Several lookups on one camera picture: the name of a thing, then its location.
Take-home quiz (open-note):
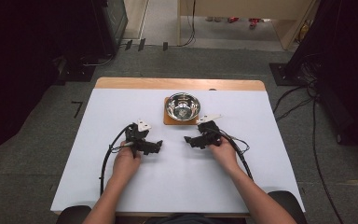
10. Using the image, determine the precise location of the hanging black cable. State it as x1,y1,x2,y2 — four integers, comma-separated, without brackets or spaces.
180,0,198,49

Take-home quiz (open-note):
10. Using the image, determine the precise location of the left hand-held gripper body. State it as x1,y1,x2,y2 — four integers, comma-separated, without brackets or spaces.
124,119,153,157

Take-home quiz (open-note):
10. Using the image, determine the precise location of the wooden table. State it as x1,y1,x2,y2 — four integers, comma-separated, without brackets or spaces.
53,77,306,218

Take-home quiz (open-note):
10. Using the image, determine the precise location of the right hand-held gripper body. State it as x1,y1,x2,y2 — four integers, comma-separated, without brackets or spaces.
195,113,224,147

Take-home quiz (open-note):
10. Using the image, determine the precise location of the black stand base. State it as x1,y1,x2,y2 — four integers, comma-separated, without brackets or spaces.
268,62,297,87

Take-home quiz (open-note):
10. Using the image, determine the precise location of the black curtain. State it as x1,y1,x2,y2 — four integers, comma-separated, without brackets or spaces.
287,0,358,158
0,0,108,164

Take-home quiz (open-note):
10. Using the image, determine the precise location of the white table cover sheet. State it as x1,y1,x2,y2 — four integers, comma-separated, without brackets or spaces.
49,88,306,215

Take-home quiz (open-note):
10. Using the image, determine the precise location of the person's right hand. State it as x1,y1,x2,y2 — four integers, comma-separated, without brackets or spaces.
209,136,242,175

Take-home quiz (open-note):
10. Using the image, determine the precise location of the black floor cable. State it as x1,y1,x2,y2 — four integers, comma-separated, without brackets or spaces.
272,84,316,123
310,92,345,224

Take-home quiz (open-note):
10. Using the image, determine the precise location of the small wooden board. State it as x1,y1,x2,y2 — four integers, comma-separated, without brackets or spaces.
162,96,200,126

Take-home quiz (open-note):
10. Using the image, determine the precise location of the light wooden desk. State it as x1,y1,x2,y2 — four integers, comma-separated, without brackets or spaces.
176,0,320,51

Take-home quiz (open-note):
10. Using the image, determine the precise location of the thick black gripper cable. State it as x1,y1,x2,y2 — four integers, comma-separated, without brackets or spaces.
215,128,255,182
99,122,136,197

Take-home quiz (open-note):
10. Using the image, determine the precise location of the person's left hand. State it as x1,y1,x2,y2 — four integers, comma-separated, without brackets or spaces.
111,140,143,185

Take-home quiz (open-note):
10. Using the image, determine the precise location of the stainless steel bowl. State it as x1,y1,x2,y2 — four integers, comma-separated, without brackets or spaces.
165,91,201,122

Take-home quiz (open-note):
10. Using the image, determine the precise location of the person's dark clothing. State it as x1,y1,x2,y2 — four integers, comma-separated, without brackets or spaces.
144,214,222,224

